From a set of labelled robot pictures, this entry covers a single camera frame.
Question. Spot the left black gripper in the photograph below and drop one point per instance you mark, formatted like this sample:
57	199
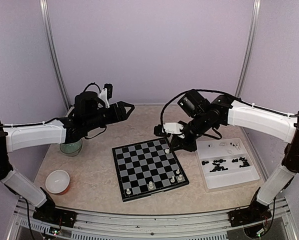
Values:
121	115

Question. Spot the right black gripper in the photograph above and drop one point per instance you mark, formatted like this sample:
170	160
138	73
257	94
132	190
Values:
176	141

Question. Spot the white chess queen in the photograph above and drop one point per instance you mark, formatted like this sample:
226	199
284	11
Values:
150	185

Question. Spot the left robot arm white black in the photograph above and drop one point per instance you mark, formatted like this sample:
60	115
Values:
91	111

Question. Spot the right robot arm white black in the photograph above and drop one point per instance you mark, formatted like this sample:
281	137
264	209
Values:
229	110

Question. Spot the black chess piece far left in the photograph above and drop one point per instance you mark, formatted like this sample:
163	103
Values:
204	162

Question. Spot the black grey chess board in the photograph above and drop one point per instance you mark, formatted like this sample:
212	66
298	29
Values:
139	163

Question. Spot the black chess pieces cluster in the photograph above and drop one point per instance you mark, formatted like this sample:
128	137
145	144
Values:
243	162
217	166

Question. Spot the white chess pieces tray pile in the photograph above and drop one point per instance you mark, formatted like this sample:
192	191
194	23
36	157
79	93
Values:
231	147

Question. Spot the black chess pieces right cluster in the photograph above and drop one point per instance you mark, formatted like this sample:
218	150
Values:
243	162

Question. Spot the white plastic tray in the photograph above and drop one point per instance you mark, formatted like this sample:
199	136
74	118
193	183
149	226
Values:
227	179

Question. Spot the green glass bowl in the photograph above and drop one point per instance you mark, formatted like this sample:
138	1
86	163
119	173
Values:
71	149

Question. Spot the white orange bowl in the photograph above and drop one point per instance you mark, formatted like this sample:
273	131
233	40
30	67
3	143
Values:
57	182

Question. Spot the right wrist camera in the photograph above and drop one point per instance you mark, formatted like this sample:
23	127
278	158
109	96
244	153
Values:
168	129

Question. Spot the aluminium front rail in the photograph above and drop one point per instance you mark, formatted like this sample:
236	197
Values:
93	225

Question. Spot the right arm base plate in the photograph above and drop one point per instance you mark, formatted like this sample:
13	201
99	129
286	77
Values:
245	216

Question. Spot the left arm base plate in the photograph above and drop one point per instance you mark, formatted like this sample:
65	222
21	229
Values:
55	216

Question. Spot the right aluminium frame post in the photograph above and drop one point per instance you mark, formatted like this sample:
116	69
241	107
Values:
249	47

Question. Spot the aluminium frame post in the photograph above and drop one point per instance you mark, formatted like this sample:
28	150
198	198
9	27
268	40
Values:
249	47
53	53

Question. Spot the left aluminium frame post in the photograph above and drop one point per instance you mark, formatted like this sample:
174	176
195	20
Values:
53	53

